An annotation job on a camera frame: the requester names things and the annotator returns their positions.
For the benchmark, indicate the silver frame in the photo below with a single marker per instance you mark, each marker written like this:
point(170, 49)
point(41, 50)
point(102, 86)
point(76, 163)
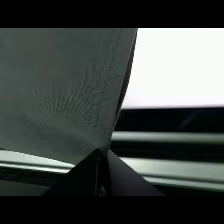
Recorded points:
point(173, 137)

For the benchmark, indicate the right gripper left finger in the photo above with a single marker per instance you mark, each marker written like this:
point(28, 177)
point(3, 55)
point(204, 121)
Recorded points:
point(83, 180)

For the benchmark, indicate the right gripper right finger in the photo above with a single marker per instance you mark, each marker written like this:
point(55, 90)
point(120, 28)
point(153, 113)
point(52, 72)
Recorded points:
point(126, 181)

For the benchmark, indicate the grey garment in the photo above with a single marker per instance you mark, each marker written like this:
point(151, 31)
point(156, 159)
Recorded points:
point(56, 93)

